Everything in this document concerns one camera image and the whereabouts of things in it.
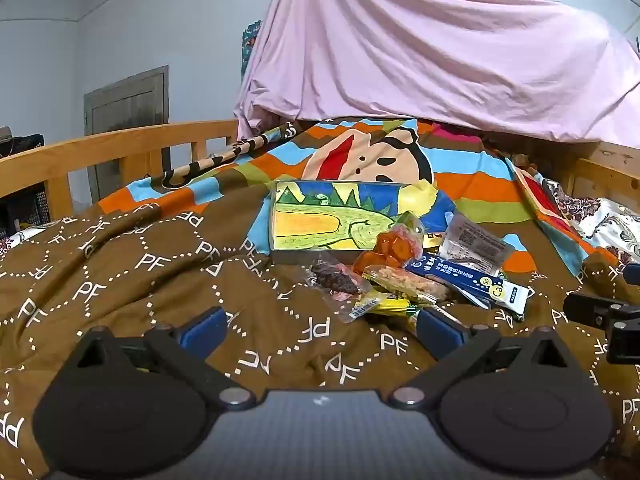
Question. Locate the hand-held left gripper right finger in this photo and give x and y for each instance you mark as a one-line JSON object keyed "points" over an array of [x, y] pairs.
{"points": [[440, 332]]}

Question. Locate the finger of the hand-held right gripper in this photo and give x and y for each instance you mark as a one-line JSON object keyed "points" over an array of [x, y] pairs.
{"points": [[585, 309], [633, 274]]}

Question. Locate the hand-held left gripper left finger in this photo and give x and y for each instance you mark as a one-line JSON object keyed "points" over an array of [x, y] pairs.
{"points": [[206, 331]]}

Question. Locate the green corn sausage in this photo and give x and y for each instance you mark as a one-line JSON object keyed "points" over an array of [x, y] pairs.
{"points": [[395, 306]]}

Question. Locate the blue stick packet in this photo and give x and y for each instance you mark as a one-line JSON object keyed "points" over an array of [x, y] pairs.
{"points": [[465, 282]]}

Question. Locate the clear nut bar packet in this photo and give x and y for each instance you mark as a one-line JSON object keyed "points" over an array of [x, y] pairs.
{"points": [[405, 282]]}

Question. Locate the gold snack packet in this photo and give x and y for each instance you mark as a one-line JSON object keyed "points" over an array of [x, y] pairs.
{"points": [[432, 240]]}

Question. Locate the white barcode snack packet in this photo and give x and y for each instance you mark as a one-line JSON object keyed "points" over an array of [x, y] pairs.
{"points": [[475, 245]]}

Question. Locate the clear orange snack packet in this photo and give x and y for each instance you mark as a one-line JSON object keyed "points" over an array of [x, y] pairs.
{"points": [[395, 247]]}

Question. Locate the shallow cartoon printed box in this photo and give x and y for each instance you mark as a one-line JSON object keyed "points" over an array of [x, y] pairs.
{"points": [[310, 225]]}

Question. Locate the cartoon printed brown blanket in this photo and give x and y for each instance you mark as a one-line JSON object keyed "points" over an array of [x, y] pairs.
{"points": [[150, 270]]}

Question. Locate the dark jerky packet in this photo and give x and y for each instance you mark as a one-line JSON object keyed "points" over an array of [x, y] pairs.
{"points": [[335, 277]]}

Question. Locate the grey wooden door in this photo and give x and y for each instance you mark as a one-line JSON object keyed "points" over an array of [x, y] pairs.
{"points": [[130, 105]]}

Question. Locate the black plastic crate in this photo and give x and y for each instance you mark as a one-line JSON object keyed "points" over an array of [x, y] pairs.
{"points": [[25, 146]]}

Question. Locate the beige hat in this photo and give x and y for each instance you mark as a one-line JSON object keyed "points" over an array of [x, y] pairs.
{"points": [[4, 134]]}

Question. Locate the pink bed sheet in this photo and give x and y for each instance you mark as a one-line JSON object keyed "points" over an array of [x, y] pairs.
{"points": [[425, 50]]}

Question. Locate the teal floral cloth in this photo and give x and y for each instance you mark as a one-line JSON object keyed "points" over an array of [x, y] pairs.
{"points": [[250, 50]]}

